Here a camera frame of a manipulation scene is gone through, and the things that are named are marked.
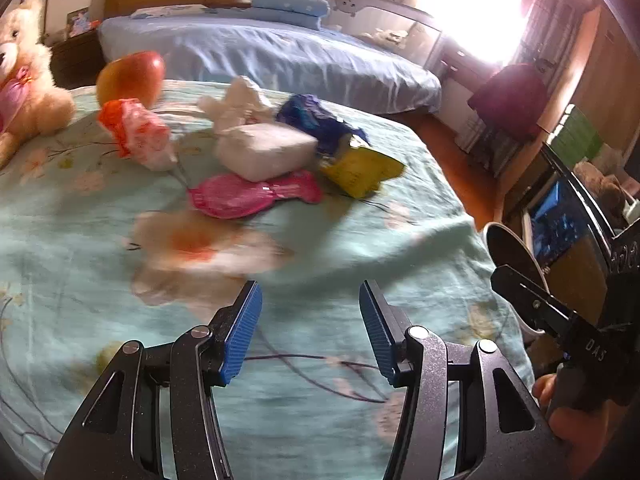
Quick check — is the bed with blue sheet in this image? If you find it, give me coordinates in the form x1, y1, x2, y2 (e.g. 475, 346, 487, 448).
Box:
97, 10, 443, 113

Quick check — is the teal floral sheet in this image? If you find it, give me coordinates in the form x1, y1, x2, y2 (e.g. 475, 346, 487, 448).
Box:
0, 80, 536, 480

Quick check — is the flat printed pillow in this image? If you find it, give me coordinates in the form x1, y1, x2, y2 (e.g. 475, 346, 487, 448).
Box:
131, 4, 208, 20

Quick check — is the folded blue blanket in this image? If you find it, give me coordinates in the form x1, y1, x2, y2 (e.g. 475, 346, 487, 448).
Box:
250, 0, 331, 31

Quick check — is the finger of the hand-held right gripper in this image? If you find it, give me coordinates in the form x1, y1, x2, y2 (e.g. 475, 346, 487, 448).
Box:
490, 264, 581, 346

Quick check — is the crumpled white tissue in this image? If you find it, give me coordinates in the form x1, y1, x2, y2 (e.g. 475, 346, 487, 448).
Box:
197, 76, 275, 133

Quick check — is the wooden nightstand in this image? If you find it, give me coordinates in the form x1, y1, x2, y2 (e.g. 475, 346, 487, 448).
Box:
50, 30, 106, 90

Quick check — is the cream teddy bear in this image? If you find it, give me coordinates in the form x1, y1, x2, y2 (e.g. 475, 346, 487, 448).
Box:
0, 0, 76, 168

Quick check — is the red white snack wrapper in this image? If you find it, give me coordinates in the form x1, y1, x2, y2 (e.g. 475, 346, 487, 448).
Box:
97, 98, 178, 171

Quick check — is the yellow snack bag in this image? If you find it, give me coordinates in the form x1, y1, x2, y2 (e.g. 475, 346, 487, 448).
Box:
318, 135, 405, 199

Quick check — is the blue snack bag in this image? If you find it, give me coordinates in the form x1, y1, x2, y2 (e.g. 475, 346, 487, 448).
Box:
276, 94, 368, 158

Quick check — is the white tissue packet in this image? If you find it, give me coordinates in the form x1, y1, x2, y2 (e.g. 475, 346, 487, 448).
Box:
215, 122, 318, 181

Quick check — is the grey bed guard rail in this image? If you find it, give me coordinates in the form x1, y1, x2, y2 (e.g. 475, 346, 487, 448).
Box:
320, 0, 446, 68

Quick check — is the dark red hanging coat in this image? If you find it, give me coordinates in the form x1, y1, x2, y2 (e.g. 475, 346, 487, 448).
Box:
467, 63, 548, 141

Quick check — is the green box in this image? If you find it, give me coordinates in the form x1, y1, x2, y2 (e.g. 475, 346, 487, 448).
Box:
552, 105, 606, 161

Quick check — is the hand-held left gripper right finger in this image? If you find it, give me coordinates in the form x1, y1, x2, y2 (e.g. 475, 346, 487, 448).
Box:
359, 280, 568, 480

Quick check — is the red apple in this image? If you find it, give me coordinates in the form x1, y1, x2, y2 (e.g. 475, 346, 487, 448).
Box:
96, 51, 166, 109

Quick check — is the pink plastic wrapper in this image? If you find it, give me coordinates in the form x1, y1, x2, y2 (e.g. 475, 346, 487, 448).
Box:
187, 170, 323, 220

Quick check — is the person's right hand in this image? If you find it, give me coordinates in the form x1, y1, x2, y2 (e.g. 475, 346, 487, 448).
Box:
531, 374, 608, 480

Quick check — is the photo frame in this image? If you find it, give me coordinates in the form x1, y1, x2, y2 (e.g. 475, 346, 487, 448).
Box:
67, 7, 93, 37

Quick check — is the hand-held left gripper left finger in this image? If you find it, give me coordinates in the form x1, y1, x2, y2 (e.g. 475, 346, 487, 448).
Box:
44, 280, 263, 480

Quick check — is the black television cabinet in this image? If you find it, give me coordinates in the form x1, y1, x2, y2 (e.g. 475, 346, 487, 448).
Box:
505, 140, 640, 321

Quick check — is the brown teddy bear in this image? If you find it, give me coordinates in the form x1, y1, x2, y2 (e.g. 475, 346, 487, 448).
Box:
574, 160, 628, 223

